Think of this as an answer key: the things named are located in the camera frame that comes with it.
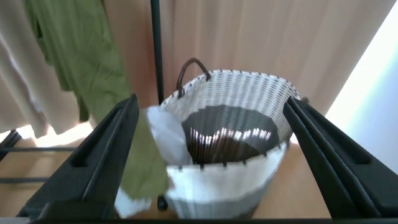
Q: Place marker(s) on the black clothes rack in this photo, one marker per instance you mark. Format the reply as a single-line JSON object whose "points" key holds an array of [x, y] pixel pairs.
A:
{"points": [[157, 46]]}

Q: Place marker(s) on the white laundry basket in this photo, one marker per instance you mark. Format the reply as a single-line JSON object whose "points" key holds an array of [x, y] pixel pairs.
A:
{"points": [[236, 90]]}

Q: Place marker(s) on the green long-sleeved shirt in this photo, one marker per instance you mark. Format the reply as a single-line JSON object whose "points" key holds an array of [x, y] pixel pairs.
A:
{"points": [[84, 56]]}

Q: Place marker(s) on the pale grey shorts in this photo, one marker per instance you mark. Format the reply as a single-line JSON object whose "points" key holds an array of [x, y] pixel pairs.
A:
{"points": [[169, 137]]}

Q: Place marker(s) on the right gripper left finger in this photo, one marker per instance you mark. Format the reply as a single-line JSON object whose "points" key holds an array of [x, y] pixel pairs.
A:
{"points": [[93, 174]]}

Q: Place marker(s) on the beige curtain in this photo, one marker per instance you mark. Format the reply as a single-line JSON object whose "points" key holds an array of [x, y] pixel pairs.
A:
{"points": [[248, 37]]}

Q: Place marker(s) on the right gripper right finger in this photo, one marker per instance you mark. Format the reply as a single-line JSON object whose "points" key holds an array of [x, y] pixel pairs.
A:
{"points": [[348, 174]]}

